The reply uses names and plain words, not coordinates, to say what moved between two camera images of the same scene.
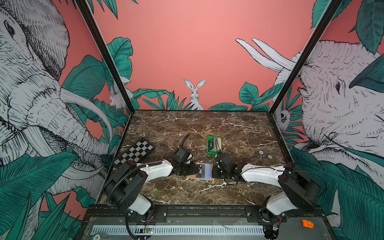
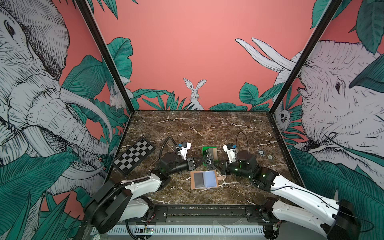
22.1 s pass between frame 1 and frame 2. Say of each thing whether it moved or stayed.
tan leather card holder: moved
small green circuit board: stayed
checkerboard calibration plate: stayed
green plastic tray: moved
